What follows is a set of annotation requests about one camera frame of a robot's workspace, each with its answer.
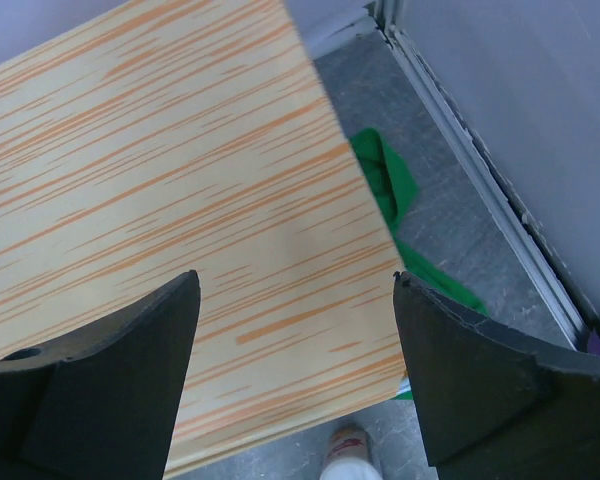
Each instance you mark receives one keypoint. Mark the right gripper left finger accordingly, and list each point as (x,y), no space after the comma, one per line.
(100,402)

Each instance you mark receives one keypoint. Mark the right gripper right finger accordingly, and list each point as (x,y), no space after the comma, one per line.
(493,402)

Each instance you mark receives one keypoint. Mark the wooden cube cabinet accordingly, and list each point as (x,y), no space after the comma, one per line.
(167,136)

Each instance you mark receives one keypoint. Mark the purple cloth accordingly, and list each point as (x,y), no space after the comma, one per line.
(593,343)

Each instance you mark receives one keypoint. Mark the green cloth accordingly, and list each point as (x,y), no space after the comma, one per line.
(394,190)

